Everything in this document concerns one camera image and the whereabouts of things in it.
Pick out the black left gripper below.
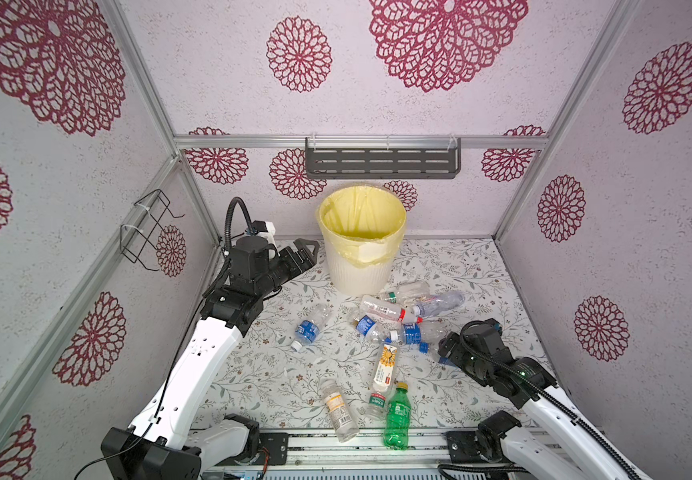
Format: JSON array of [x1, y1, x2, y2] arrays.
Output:
[[255, 237, 317, 299]]

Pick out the Pocari Sweat blue-label bottle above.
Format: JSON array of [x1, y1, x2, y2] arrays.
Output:
[[291, 303, 334, 352]]

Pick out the green plastic soda bottle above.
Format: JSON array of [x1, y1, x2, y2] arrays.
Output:
[[383, 382, 412, 450]]

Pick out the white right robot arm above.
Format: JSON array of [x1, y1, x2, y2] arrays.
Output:
[[436, 319, 650, 479]]

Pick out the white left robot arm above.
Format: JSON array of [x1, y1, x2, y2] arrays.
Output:
[[101, 235, 320, 479]]

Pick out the cream ribbed waste bin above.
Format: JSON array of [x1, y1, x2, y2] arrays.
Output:
[[324, 230, 405, 296]]

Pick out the yellow plastic bin liner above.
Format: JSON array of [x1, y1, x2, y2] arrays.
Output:
[[316, 185, 407, 268]]

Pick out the clear bottle blue cap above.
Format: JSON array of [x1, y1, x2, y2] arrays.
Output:
[[419, 340, 456, 368]]

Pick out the clear purple-label water bottle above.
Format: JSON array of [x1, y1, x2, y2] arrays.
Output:
[[410, 290, 465, 319]]

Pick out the clear blue-label blue-cap bottle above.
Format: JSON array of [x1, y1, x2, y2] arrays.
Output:
[[386, 321, 451, 346]]

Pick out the clear green-cap bottle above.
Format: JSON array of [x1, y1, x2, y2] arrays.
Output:
[[378, 281, 431, 304]]

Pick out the crumpled blue-label water bottle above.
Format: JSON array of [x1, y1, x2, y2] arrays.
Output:
[[352, 309, 401, 345]]

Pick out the white red-cap bottle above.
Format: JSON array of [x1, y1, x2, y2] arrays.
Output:
[[360, 295, 423, 324]]

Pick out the white sunflower-label bottle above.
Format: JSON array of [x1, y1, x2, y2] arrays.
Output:
[[372, 343, 398, 394]]

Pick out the small green-label clear bottle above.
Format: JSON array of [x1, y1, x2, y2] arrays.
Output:
[[365, 391, 387, 420]]

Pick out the clear orange-label bottle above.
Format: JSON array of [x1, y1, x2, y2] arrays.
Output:
[[320, 379, 360, 443]]

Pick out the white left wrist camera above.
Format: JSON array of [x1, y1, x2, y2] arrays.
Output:
[[252, 220, 276, 246]]

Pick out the black corrugated cable hose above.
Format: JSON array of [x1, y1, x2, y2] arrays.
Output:
[[219, 196, 257, 289]]

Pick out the grey metal wall shelf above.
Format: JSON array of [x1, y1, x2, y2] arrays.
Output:
[[304, 138, 461, 180]]

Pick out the black wire wall rack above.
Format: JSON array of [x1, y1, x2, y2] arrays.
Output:
[[118, 188, 184, 272]]

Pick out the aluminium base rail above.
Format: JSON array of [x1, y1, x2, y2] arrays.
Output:
[[189, 425, 599, 475]]

